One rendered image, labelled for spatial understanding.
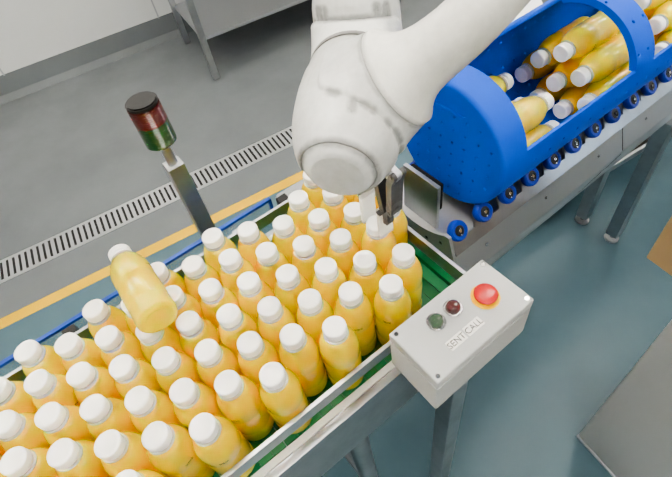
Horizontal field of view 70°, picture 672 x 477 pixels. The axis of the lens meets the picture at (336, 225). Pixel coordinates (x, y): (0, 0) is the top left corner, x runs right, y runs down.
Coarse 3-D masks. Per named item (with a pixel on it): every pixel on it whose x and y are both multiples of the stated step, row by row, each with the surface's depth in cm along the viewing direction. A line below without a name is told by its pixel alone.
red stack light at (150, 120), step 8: (160, 104) 92; (128, 112) 91; (144, 112) 90; (152, 112) 90; (160, 112) 92; (136, 120) 91; (144, 120) 91; (152, 120) 91; (160, 120) 93; (136, 128) 93; (144, 128) 92; (152, 128) 92
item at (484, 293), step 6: (474, 288) 73; (480, 288) 73; (486, 288) 73; (492, 288) 72; (474, 294) 72; (480, 294) 72; (486, 294) 72; (492, 294) 72; (498, 294) 72; (480, 300) 72; (486, 300) 71; (492, 300) 71
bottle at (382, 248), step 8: (392, 232) 88; (368, 240) 87; (376, 240) 86; (384, 240) 86; (392, 240) 87; (368, 248) 87; (376, 248) 86; (384, 248) 87; (392, 248) 88; (376, 256) 88; (384, 256) 88; (384, 264) 90; (384, 272) 91
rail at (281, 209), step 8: (280, 208) 108; (264, 216) 106; (272, 216) 108; (256, 224) 106; (264, 224) 108; (232, 240) 104; (200, 256) 101; (176, 272) 99; (120, 304) 96; (88, 328) 93; (80, 336) 93; (88, 336) 94; (8, 376) 88; (16, 376) 89; (24, 376) 90
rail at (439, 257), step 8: (408, 232) 99; (416, 232) 98; (416, 240) 98; (424, 240) 96; (424, 248) 97; (432, 248) 95; (432, 256) 96; (440, 256) 94; (440, 264) 95; (448, 264) 93; (456, 264) 92; (456, 272) 92; (464, 272) 90
